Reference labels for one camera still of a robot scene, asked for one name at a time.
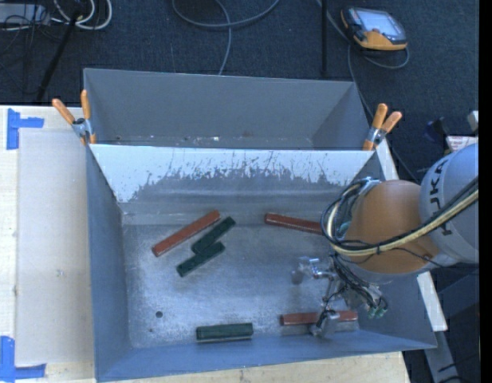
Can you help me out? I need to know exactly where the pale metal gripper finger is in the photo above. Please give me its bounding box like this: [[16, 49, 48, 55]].
[[308, 308, 342, 339], [290, 255, 337, 286]]

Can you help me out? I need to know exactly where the red-brown flat block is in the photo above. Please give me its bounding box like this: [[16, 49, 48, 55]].
[[263, 212, 325, 235], [151, 209, 222, 259], [279, 310, 360, 327]]

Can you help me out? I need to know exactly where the grey metal bin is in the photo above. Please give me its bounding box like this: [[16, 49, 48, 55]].
[[82, 68, 439, 383]]

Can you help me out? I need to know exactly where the dark green flat block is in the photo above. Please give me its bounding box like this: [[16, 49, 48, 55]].
[[175, 241, 226, 278], [191, 215, 237, 255], [195, 322, 255, 342]]

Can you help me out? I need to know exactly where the pale flat board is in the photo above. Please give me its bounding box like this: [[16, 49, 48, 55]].
[[14, 128, 96, 369]]

